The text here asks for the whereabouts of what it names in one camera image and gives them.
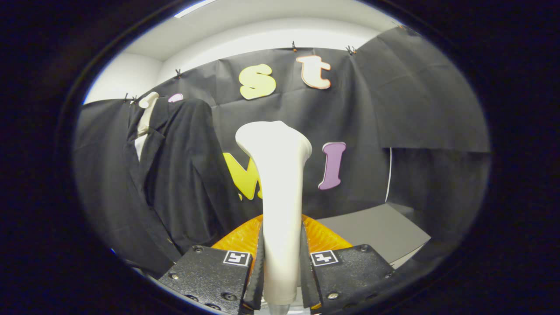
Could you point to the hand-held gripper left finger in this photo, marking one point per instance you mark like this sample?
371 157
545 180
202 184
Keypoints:
258 275

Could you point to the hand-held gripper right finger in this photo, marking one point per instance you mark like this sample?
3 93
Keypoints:
306 275

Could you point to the white garment steamer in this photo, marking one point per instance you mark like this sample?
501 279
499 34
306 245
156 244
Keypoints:
280 183

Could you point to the black suit jacket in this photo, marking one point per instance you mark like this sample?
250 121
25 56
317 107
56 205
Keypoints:
183 175

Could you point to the grey cabinet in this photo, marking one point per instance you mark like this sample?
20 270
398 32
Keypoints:
372 229

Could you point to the black backdrop cloth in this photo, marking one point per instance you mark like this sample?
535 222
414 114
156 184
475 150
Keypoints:
415 96

